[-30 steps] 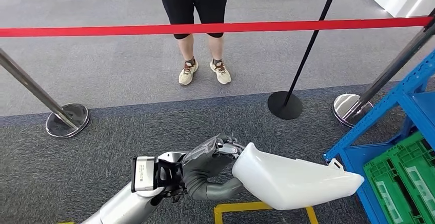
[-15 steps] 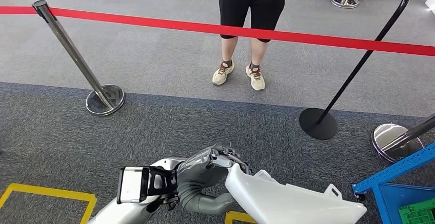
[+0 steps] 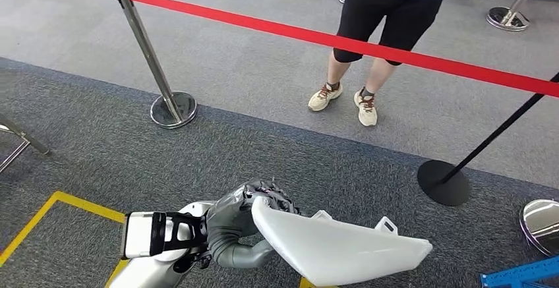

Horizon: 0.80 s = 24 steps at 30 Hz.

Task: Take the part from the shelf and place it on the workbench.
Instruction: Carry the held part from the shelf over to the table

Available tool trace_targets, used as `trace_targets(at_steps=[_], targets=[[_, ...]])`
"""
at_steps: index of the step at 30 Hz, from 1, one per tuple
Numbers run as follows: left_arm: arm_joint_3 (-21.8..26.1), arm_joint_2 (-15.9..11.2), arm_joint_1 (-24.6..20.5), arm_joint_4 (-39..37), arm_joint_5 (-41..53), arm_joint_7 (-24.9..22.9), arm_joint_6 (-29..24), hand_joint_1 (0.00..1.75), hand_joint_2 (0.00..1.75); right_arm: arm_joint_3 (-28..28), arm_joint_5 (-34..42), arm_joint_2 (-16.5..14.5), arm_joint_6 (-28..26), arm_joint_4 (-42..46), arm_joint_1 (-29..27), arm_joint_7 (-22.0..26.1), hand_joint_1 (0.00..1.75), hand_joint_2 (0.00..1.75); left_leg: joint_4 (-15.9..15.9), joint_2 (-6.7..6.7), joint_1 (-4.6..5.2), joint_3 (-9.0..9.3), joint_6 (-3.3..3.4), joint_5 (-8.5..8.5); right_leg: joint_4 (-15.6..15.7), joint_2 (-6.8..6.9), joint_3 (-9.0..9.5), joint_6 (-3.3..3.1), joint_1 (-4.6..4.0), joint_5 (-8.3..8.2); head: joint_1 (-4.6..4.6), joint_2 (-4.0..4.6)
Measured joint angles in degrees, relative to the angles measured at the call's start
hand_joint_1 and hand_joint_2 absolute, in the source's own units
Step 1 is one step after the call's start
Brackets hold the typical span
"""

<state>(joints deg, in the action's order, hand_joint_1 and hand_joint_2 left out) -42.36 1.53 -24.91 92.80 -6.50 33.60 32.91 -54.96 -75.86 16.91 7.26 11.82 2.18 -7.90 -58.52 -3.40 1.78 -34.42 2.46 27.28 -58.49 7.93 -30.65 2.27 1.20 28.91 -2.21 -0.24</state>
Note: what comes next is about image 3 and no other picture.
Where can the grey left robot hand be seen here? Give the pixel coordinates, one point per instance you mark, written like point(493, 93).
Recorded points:
point(231, 220)

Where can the white plastic body part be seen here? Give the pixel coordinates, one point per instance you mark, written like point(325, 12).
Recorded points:
point(340, 255)

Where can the blue metal shelf rack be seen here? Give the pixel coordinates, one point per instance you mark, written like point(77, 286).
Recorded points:
point(524, 274)

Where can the yellow floor tape square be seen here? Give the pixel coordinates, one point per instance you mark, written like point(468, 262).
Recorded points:
point(87, 208)

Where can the red barrier belt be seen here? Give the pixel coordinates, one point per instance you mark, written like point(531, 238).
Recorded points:
point(305, 35)

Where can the black barrier stanchion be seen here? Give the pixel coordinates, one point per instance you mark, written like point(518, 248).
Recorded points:
point(443, 185)

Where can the person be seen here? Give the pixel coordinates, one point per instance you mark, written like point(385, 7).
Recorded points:
point(393, 15)

